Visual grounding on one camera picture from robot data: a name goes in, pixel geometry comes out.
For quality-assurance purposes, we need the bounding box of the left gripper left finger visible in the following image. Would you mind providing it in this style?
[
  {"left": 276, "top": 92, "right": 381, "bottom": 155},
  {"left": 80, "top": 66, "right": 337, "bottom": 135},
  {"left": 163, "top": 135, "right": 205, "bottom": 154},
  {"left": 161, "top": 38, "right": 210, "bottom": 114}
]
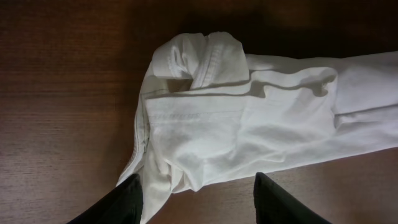
[{"left": 67, "top": 174, "right": 143, "bottom": 224}]

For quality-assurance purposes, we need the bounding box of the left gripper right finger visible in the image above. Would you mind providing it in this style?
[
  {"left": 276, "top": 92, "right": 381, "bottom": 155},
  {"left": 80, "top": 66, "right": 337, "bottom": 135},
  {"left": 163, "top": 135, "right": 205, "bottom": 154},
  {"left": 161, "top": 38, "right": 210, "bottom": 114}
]
[{"left": 253, "top": 172, "right": 330, "bottom": 224}]

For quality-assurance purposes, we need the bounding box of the white graphic t-shirt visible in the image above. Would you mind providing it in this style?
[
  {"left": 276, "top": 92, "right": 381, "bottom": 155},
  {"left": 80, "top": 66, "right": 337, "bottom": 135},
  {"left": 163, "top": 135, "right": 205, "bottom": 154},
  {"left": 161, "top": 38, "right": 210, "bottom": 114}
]
[{"left": 120, "top": 32, "right": 397, "bottom": 223}]

